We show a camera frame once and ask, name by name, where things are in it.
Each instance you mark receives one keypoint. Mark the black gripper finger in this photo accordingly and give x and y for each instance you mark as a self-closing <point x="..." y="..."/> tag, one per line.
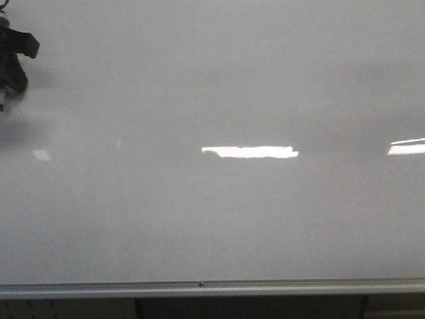
<point x="14" y="42"/>
<point x="12" y="74"/>

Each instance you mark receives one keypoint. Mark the black and white whiteboard marker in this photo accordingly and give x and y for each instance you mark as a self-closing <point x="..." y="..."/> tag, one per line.
<point x="4" y="23"/>

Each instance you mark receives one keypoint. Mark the dark cabinet below whiteboard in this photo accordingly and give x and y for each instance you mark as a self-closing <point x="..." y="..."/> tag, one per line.
<point x="353" y="306"/>

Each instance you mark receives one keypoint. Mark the white whiteboard with aluminium frame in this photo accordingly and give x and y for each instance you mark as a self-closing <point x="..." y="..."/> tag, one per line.
<point x="259" y="147"/>

